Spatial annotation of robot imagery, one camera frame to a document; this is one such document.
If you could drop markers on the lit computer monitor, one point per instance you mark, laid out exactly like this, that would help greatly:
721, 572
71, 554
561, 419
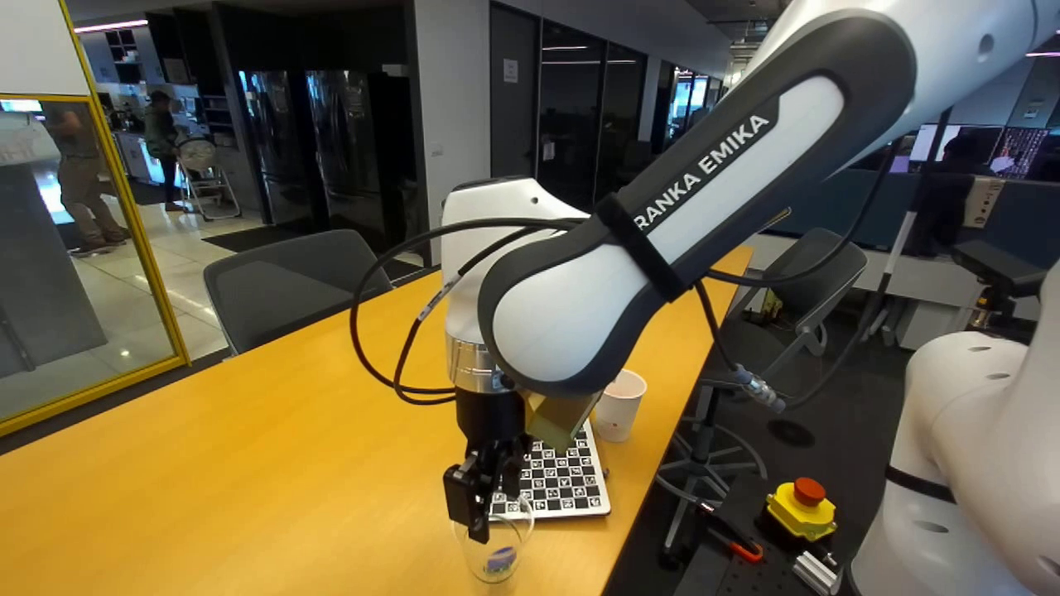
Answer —
937, 142

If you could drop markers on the yellow emergency stop button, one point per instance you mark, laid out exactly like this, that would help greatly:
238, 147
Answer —
801, 506

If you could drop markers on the small grey ribbed block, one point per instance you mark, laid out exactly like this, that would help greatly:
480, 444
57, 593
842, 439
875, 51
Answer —
817, 569

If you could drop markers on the clear plastic cup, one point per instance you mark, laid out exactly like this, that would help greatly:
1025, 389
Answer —
515, 566

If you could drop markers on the yellow framed glass partition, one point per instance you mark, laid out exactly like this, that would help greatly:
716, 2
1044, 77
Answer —
88, 331

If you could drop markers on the checkered marker board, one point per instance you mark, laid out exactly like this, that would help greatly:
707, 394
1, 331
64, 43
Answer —
556, 485

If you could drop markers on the white paper cup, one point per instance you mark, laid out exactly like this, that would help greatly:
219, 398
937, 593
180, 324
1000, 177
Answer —
626, 404

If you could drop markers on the grey office chair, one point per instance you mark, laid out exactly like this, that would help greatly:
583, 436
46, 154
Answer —
293, 282

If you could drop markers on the black orange clamp tool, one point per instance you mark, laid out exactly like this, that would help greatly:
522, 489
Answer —
734, 545

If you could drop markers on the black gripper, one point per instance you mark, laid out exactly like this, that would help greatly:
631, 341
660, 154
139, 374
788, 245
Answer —
491, 426

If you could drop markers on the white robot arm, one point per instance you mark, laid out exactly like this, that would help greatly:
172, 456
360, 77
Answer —
573, 309

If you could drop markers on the black mesh office chair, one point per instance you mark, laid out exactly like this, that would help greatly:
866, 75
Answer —
821, 274

